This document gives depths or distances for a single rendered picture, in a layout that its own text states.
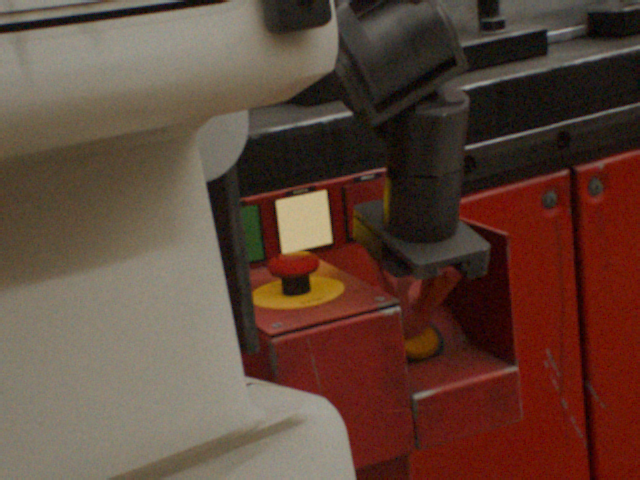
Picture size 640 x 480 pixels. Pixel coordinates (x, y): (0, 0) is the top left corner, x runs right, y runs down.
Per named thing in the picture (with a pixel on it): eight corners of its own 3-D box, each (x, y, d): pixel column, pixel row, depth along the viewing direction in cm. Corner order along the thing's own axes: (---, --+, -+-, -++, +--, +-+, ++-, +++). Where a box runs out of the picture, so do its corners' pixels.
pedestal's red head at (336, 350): (287, 494, 88) (257, 251, 83) (211, 420, 102) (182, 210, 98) (525, 421, 96) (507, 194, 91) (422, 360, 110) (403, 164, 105)
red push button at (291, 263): (284, 313, 91) (278, 267, 90) (263, 300, 94) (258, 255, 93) (332, 301, 92) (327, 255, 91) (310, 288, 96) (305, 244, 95)
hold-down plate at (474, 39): (309, 107, 118) (305, 75, 117) (281, 102, 122) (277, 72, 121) (550, 54, 132) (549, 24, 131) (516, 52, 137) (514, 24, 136)
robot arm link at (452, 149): (411, 105, 85) (485, 93, 87) (369, 70, 90) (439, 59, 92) (406, 195, 88) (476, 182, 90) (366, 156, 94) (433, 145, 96)
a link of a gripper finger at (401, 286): (419, 296, 104) (426, 197, 99) (465, 340, 98) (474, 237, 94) (348, 314, 101) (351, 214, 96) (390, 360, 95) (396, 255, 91)
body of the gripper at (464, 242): (421, 210, 100) (427, 126, 96) (491, 268, 92) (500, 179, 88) (350, 226, 97) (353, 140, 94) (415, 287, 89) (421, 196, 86)
